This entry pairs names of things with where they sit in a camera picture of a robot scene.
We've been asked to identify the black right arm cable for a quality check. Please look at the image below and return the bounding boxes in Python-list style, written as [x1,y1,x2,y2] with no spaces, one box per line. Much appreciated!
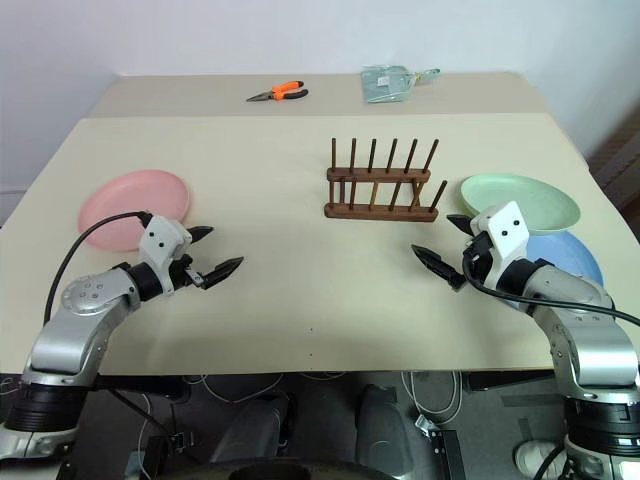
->
[461,248,640,327]

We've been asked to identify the black table frame bar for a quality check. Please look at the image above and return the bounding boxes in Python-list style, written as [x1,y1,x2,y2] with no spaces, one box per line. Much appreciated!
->
[461,369,557,394]

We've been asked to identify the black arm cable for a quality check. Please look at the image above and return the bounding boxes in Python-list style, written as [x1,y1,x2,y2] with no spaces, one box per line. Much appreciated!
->
[461,248,640,327]
[43,211,154,324]

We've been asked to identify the black metal bracket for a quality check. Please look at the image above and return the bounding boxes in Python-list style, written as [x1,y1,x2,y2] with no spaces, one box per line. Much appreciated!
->
[413,417,465,480]

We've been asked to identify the blue plate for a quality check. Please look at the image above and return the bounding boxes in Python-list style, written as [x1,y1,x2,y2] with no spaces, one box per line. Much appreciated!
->
[499,230,605,309]

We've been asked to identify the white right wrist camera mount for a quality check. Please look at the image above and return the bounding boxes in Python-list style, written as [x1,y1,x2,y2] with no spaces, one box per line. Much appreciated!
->
[471,201,530,292]

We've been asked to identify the wooden dish rack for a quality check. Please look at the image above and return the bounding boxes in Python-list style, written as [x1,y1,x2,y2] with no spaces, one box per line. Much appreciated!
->
[323,137,448,224]

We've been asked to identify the white shoe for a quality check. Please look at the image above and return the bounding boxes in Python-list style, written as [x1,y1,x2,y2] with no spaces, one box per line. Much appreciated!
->
[514,439,569,480]

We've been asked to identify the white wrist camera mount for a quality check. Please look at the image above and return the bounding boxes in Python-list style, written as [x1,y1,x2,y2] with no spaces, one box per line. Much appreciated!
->
[138,215,194,282]
[471,201,530,292]

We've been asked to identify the clear plastic package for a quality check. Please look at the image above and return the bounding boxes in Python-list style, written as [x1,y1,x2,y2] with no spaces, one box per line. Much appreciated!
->
[360,64,442,106]

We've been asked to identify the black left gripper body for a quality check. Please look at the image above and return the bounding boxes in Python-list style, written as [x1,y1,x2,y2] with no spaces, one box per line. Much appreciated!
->
[167,253,208,296]

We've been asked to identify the dark grey rounded shape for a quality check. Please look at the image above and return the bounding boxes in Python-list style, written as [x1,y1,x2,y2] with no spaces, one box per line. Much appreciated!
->
[208,393,297,465]
[355,383,420,477]

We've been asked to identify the white floor cable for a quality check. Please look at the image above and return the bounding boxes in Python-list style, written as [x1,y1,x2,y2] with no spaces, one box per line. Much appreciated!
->
[183,372,285,405]
[398,369,462,417]

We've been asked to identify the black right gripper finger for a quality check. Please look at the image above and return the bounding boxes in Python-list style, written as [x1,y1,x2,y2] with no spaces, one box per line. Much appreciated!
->
[410,243,465,291]
[445,213,477,237]

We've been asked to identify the green plate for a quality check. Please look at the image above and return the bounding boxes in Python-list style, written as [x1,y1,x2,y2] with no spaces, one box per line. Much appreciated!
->
[459,173,582,236]

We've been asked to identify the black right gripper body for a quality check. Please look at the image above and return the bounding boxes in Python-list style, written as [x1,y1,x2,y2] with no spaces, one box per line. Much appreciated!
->
[461,230,497,291]

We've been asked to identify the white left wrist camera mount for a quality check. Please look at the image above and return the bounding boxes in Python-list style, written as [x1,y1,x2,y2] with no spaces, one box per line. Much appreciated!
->
[138,215,194,282]

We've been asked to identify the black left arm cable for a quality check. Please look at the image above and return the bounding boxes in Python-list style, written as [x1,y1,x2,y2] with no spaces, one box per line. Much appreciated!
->
[43,211,154,324]

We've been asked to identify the pink plate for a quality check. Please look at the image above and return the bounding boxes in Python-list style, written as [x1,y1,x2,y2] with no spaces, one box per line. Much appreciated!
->
[77,169,193,253]

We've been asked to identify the brown slatted panel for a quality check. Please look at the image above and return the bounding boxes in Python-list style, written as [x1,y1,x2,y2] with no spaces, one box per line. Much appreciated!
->
[586,113,640,207]

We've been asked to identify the orange handled pliers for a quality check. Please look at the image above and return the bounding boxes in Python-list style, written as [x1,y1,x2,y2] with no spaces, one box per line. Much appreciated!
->
[245,80,310,104]

